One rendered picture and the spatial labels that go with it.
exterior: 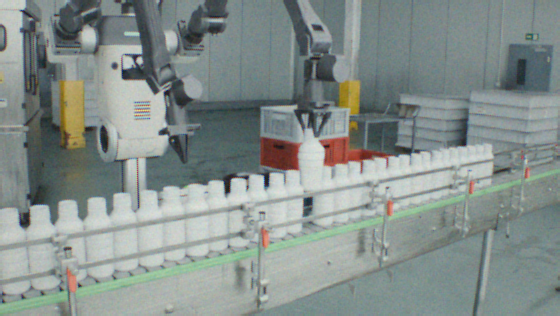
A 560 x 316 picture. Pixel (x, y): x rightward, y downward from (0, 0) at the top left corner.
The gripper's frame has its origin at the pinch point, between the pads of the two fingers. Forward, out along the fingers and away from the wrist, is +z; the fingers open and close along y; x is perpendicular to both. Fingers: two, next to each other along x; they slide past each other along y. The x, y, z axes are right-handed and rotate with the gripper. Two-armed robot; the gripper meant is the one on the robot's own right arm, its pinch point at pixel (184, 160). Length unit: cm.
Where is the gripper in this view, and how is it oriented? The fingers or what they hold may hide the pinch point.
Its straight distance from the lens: 141.1
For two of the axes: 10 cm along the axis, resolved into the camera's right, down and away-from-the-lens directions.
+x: -6.0, 1.8, 7.7
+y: 7.7, -1.0, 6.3
